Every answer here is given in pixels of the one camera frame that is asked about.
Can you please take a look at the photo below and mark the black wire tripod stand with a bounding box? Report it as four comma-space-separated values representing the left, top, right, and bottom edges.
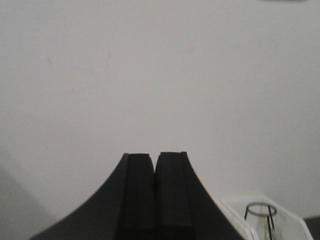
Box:
244, 201, 278, 240

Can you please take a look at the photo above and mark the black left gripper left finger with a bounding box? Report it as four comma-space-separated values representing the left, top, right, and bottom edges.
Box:
33, 153, 155, 240

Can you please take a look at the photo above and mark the clear glass flask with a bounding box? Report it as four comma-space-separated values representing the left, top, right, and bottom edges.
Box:
254, 218, 276, 240

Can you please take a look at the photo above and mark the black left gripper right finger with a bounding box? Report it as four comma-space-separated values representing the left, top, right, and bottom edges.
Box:
155, 152, 243, 240

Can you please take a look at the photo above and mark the right white storage bin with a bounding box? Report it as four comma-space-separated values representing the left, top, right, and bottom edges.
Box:
217, 194, 313, 240

